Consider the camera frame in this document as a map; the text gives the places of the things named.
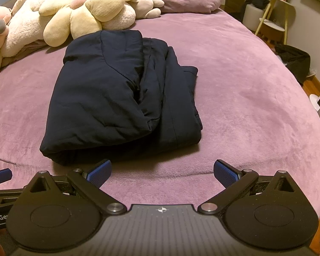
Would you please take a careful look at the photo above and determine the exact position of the cream flower plush pillow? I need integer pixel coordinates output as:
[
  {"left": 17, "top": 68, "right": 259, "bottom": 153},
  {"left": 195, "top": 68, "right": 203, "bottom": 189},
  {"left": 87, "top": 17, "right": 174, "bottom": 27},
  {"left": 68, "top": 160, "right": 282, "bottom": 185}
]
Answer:
[{"left": 39, "top": 0, "right": 138, "bottom": 48}]

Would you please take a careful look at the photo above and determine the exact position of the white plush toy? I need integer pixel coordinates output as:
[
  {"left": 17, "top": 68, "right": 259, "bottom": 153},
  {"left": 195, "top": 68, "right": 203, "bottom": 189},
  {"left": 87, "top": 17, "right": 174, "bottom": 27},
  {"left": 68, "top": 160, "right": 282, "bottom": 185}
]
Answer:
[{"left": 0, "top": 0, "right": 136, "bottom": 88}]

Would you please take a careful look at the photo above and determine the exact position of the white stool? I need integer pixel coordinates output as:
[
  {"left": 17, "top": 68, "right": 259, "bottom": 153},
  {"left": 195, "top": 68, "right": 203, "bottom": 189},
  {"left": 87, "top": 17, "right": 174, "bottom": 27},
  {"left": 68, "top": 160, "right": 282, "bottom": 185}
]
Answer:
[{"left": 242, "top": 4, "right": 270, "bottom": 32}]

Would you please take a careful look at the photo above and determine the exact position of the navy blue jacket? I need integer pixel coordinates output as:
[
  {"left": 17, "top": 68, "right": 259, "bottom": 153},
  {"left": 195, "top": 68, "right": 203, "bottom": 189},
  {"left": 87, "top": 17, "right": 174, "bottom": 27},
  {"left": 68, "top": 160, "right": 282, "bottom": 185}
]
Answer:
[{"left": 39, "top": 29, "right": 204, "bottom": 166}]

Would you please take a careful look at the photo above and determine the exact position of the beige plush toy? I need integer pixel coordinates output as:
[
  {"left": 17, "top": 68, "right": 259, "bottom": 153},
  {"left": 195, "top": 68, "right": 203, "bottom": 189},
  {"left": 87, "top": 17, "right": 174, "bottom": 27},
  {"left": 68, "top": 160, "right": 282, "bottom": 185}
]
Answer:
[{"left": 128, "top": 0, "right": 165, "bottom": 20}]

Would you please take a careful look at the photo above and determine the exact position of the yellow side table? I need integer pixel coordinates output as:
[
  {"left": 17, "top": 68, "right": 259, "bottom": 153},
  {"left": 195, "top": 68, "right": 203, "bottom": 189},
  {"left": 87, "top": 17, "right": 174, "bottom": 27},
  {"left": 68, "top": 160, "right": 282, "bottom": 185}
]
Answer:
[{"left": 255, "top": 0, "right": 296, "bottom": 45}]

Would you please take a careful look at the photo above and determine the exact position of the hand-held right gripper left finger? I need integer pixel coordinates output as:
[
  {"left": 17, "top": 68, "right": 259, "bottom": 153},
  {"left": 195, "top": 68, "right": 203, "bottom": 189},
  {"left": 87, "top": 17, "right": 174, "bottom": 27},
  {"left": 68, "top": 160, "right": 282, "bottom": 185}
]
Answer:
[{"left": 24, "top": 159, "right": 126, "bottom": 215}]

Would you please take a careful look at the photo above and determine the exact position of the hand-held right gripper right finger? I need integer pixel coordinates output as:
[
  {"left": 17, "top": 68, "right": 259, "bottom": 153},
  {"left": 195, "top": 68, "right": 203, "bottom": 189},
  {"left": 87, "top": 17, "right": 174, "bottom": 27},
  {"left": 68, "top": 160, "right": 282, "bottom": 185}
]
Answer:
[{"left": 198, "top": 159, "right": 302, "bottom": 214}]

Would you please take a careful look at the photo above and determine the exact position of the black basket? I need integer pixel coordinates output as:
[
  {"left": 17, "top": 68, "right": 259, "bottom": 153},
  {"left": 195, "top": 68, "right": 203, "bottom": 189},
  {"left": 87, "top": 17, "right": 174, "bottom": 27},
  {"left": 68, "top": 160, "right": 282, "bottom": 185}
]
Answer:
[{"left": 275, "top": 44, "right": 311, "bottom": 78}]

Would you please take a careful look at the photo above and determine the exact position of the purple bed blanket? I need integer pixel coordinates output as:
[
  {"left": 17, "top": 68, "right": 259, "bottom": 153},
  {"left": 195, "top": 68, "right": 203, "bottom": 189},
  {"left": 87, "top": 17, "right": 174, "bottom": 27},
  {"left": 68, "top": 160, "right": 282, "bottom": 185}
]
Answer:
[{"left": 0, "top": 7, "right": 320, "bottom": 219}]

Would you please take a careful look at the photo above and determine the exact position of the black bag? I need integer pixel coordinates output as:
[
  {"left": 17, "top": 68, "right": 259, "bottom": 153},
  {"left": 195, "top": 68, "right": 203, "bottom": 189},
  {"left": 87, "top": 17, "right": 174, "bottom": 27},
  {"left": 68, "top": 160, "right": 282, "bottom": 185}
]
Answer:
[{"left": 246, "top": 0, "right": 270, "bottom": 10}]

